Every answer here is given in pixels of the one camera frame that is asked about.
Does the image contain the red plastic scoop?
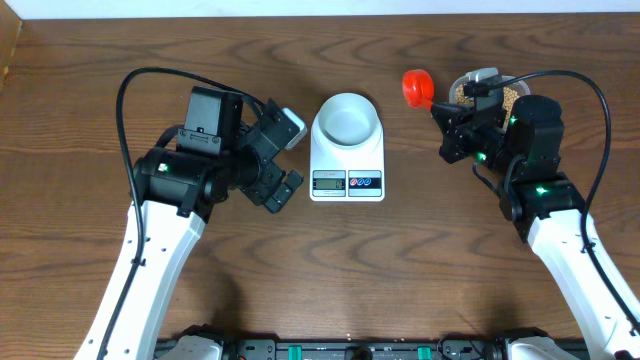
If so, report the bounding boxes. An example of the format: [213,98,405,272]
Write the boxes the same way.
[402,69,435,111]

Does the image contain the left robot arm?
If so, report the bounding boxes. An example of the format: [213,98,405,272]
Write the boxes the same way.
[76,87,307,359]

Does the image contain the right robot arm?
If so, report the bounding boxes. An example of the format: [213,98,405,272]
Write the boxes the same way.
[429,95,639,359]

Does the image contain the white digital kitchen scale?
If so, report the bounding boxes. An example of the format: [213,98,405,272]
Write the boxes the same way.
[309,113,385,202]

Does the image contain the grey-green plastic bowl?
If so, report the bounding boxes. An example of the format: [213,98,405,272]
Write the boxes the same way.
[316,93,381,147]

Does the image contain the pile of soybeans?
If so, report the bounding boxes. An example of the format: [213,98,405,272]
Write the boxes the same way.
[454,85,520,118]

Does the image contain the clear plastic container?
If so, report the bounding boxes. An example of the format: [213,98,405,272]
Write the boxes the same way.
[448,73,530,111]

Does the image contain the black left camera cable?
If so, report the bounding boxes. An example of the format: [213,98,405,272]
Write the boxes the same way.
[94,66,266,360]

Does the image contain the black camera cable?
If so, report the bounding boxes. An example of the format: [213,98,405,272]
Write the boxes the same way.
[462,69,640,336]
[94,66,266,360]

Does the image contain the black right camera cable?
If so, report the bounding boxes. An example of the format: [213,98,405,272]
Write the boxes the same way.
[462,69,640,336]

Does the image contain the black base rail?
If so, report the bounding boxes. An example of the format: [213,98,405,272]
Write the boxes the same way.
[152,326,589,360]

